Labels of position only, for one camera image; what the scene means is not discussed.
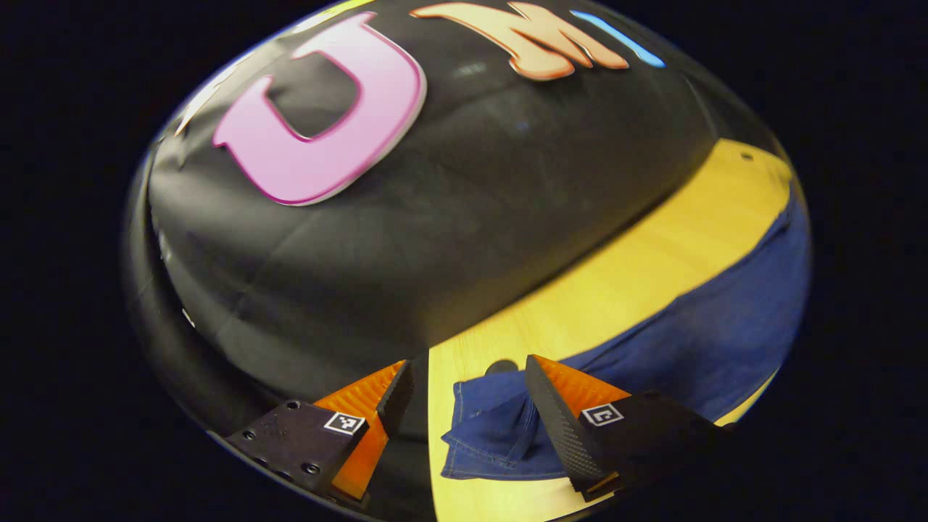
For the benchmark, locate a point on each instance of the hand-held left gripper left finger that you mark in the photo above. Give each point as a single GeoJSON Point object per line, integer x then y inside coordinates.
{"type": "Point", "coordinates": [399, 399]}

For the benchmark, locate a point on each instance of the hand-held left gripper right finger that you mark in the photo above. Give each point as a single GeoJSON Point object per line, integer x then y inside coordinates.
{"type": "Point", "coordinates": [558, 428]}

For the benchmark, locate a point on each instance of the blue denim jeans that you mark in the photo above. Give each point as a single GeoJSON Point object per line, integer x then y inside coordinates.
{"type": "Point", "coordinates": [689, 341]}

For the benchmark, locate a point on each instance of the black backdrop cloth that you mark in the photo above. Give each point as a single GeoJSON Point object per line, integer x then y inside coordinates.
{"type": "Point", "coordinates": [435, 217]}

